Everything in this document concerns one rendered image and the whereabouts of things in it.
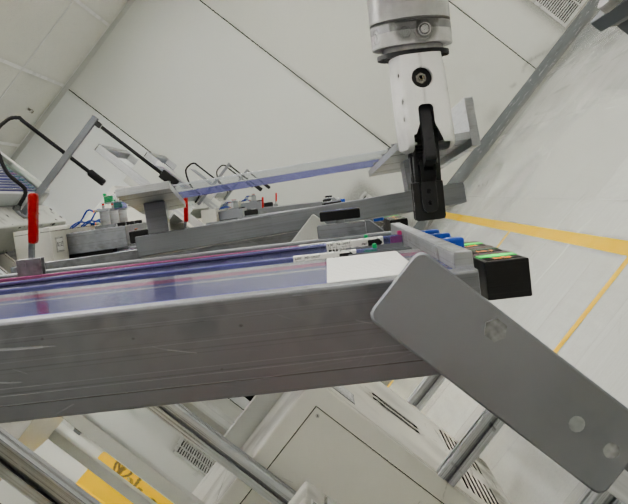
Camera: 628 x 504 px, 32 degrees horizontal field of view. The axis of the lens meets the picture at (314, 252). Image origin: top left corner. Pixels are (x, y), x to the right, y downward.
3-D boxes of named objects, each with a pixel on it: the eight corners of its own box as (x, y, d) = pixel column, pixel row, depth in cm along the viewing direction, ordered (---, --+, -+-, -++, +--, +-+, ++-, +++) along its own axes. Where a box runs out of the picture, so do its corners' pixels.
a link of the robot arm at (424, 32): (457, 12, 109) (460, 42, 109) (443, 26, 118) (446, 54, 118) (374, 21, 109) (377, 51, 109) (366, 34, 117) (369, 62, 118)
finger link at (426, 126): (438, 137, 107) (436, 175, 111) (425, 83, 111) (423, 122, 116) (426, 138, 107) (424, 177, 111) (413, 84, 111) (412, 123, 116)
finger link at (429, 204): (443, 153, 111) (450, 218, 111) (438, 154, 114) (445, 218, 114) (412, 156, 111) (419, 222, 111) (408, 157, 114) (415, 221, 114)
